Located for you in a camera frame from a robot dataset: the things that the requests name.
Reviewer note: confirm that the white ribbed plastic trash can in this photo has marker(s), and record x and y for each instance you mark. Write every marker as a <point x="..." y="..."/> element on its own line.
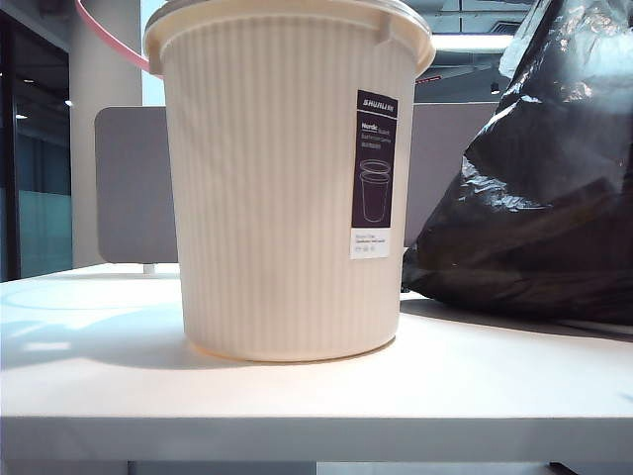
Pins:
<point x="272" y="222"/>

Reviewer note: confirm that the black garbage bag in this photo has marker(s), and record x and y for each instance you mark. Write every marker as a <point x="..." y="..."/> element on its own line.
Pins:
<point x="544" y="222"/>

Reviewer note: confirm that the brown desk partition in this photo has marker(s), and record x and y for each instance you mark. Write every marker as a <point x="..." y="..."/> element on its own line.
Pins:
<point x="445" y="168"/>

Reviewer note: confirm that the grey rounded desk divider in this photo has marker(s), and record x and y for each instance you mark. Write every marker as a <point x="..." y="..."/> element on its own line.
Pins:
<point x="133" y="198"/>

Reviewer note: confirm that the black ceiling spotlight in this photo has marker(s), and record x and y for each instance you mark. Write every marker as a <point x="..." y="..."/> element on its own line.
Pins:
<point x="495" y="88"/>

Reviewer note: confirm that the long white ceiling light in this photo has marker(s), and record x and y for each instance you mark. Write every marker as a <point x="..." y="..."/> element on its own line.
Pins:
<point x="470" y="41"/>

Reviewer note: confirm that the white ceiling air vent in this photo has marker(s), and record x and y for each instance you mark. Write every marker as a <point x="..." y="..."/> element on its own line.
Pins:
<point x="509" y="27"/>

